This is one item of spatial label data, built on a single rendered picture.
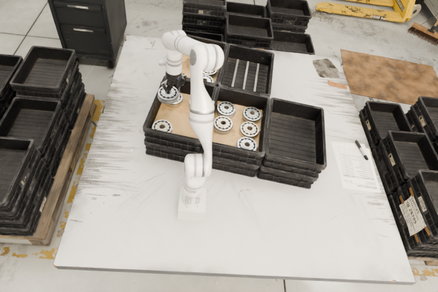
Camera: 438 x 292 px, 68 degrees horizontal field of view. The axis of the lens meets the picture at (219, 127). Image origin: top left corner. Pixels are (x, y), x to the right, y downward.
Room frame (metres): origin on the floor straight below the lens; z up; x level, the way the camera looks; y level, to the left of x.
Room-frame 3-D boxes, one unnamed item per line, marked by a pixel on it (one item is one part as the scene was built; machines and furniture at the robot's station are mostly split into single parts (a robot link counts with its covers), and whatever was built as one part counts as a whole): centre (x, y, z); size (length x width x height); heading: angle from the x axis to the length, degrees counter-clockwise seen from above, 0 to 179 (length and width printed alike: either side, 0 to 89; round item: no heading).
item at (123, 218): (1.21, -0.12, 0.35); 1.60 x 1.60 x 0.70; 8
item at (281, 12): (2.92, -0.43, 0.37); 0.40 x 0.30 x 0.45; 98
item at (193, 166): (0.68, 0.06, 1.04); 0.09 x 0.09 x 0.17; 14
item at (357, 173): (1.12, -0.81, 0.70); 0.33 x 0.23 x 0.01; 8
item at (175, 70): (1.14, 0.27, 1.17); 0.11 x 0.09 x 0.06; 44
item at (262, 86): (1.50, -0.10, 0.87); 0.40 x 0.30 x 0.11; 179
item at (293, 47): (2.52, -0.49, 0.31); 0.40 x 0.30 x 0.34; 98
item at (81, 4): (2.47, 1.32, 0.45); 0.60 x 0.45 x 0.90; 8
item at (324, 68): (1.95, -0.68, 0.71); 0.22 x 0.19 x 0.01; 8
